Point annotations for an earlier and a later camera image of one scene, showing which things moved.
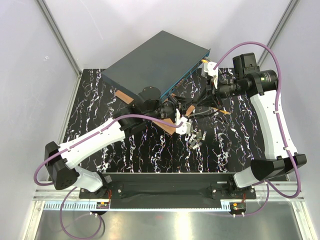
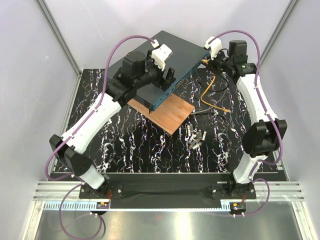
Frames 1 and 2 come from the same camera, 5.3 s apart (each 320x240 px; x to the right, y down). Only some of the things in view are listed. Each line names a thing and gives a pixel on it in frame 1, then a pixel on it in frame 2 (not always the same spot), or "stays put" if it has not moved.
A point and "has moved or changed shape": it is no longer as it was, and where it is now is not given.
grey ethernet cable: [211, 64] has moved or changed shape
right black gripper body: [216, 101] -> [219, 63]
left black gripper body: [178, 105] -> [164, 82]
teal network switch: [163, 62] stays put
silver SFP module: [200, 134] stays put
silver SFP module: [204, 135] stays put
